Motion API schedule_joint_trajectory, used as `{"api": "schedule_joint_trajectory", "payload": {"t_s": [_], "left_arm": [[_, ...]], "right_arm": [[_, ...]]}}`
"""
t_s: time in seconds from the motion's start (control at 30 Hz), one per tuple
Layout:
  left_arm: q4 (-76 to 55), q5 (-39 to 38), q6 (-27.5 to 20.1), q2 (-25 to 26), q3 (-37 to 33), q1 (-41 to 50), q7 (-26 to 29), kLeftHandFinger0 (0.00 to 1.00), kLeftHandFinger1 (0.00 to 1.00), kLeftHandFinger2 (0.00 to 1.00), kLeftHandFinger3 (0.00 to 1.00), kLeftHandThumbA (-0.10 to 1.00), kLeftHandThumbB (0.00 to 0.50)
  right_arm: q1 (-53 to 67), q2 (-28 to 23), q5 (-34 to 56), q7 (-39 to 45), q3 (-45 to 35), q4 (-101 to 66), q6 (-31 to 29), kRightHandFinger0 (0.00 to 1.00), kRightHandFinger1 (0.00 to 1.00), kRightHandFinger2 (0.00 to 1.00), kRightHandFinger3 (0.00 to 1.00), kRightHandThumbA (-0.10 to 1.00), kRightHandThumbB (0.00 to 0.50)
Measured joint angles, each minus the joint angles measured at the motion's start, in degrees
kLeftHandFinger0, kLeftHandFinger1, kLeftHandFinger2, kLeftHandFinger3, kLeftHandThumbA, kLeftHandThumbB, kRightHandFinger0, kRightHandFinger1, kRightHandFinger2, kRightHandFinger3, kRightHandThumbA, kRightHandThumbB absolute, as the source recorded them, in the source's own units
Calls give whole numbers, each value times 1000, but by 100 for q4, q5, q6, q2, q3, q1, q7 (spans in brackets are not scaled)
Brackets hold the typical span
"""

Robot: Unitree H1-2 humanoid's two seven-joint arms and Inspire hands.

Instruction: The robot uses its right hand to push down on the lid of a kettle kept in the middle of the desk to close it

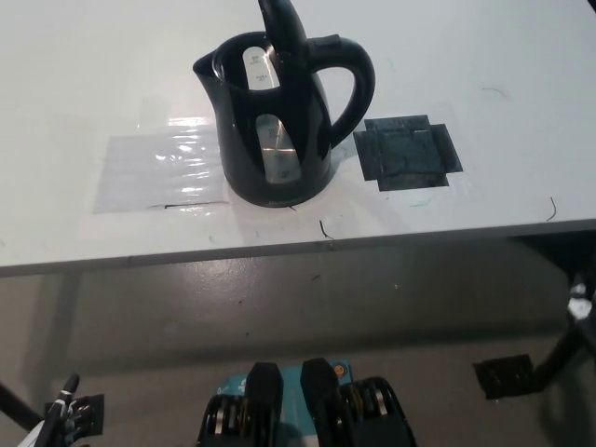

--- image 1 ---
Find large black floor tape patch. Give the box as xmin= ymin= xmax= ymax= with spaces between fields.
xmin=472 ymin=354 xmax=542 ymax=400

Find black tape patch on desk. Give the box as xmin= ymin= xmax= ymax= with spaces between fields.
xmin=352 ymin=113 xmax=464 ymax=192

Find dark table underframe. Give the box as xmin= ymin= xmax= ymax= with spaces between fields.
xmin=509 ymin=234 xmax=596 ymax=285

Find clear plastic sheet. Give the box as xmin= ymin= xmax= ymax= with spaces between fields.
xmin=92 ymin=115 xmax=232 ymax=216

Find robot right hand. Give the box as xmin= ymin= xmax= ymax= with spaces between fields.
xmin=565 ymin=273 xmax=596 ymax=328

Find black electric kettle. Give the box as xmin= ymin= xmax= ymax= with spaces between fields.
xmin=192 ymin=0 xmax=377 ymax=210

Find small black floor tape patch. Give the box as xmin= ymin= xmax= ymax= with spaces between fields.
xmin=69 ymin=393 xmax=106 ymax=438

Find black table leg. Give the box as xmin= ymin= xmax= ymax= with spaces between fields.
xmin=530 ymin=297 xmax=596 ymax=393
xmin=0 ymin=381 xmax=44 ymax=432

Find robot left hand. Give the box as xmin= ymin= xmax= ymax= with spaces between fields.
xmin=25 ymin=372 xmax=92 ymax=447

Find robot torso black teal blocks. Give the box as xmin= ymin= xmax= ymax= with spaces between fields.
xmin=195 ymin=358 xmax=418 ymax=447

